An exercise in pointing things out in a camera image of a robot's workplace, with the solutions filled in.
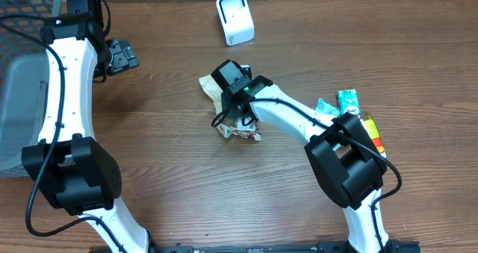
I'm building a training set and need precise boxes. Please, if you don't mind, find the brown white snack packet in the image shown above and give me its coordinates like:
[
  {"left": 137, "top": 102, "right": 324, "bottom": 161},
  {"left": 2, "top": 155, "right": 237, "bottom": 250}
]
[{"left": 199, "top": 75, "right": 261, "bottom": 141}]

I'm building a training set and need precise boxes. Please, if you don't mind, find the teal snack packet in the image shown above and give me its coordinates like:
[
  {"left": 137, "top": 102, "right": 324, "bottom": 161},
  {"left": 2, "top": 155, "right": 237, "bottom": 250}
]
[{"left": 315, "top": 98, "right": 341, "bottom": 117}]

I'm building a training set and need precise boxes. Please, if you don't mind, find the small teal box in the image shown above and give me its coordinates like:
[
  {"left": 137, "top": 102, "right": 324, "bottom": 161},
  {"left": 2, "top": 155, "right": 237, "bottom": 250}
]
[{"left": 336, "top": 89, "right": 361, "bottom": 116}]

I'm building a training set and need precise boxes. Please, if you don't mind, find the yellow oil bottle silver cap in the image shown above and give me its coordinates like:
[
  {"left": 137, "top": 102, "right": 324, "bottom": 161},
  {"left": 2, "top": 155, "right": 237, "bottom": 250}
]
[{"left": 361, "top": 114, "right": 387, "bottom": 158}]

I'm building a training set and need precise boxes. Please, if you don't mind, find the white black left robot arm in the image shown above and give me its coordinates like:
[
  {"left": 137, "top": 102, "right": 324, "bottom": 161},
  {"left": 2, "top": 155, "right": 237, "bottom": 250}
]
[{"left": 21, "top": 0, "right": 156, "bottom": 252}]

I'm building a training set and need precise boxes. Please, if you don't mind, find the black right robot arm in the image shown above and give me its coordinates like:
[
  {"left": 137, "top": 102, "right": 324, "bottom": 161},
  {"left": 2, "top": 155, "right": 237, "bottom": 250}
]
[{"left": 211, "top": 60, "right": 400, "bottom": 252}]

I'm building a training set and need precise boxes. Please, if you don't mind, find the white barcode scanner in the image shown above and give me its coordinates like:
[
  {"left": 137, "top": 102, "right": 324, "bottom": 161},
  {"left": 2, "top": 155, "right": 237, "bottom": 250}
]
[{"left": 216, "top": 0, "right": 255, "bottom": 46}]

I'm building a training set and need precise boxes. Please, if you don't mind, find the grey plastic basket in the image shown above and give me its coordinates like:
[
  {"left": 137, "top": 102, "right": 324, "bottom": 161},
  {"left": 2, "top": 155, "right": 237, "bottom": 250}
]
[{"left": 1, "top": 0, "right": 61, "bottom": 178}]

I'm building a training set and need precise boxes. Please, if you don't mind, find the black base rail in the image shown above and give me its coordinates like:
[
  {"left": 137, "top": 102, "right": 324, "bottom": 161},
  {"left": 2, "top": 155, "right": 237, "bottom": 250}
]
[{"left": 148, "top": 240, "right": 422, "bottom": 253}]

